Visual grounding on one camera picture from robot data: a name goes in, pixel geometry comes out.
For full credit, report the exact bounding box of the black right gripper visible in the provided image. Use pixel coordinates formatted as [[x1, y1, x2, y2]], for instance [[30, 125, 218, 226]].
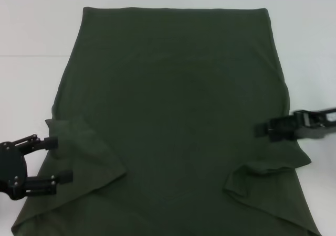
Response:
[[255, 106, 336, 143]]

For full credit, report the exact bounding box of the dark green t-shirt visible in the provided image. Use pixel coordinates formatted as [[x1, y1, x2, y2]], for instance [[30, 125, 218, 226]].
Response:
[[10, 6, 321, 236]]

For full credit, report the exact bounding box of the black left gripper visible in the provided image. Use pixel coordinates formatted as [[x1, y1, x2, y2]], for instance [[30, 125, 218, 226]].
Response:
[[0, 134, 74, 201]]

